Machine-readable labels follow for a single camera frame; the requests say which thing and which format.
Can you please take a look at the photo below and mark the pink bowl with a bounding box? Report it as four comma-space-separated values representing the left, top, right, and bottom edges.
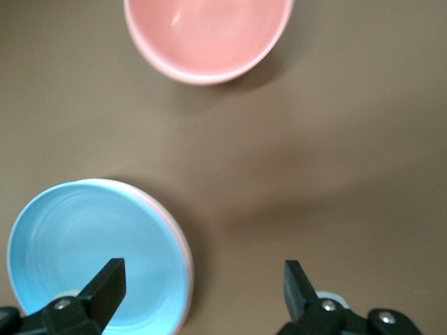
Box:
123, 0, 293, 86

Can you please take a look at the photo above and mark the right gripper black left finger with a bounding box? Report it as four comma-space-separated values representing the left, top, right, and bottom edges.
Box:
41, 258, 126, 335

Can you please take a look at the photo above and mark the beige plate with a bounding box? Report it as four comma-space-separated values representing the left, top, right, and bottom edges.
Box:
78, 177, 196, 329

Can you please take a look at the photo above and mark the blue plate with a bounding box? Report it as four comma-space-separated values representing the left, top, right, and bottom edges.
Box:
6, 180, 190, 335

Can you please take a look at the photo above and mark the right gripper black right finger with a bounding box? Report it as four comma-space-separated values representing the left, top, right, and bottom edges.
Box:
275, 260, 369, 335

